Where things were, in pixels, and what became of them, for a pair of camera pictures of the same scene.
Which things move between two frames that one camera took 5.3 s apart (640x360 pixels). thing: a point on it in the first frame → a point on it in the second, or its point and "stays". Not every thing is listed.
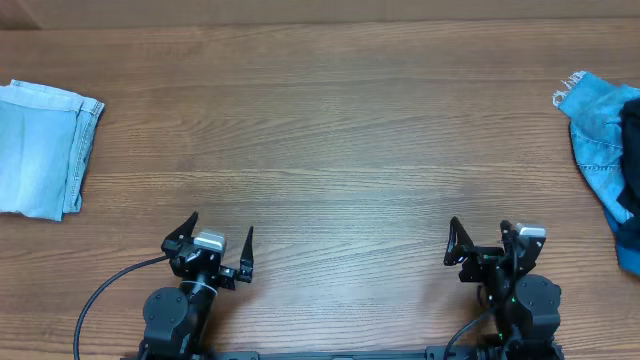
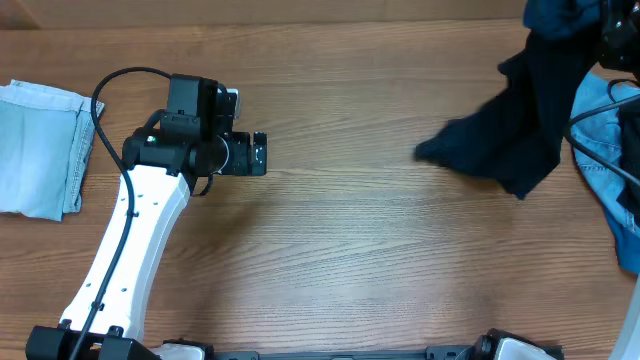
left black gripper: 201,263 → 258,153
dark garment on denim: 629,196 stays
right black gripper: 484,256 → 615,38
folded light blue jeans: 46,137 stays
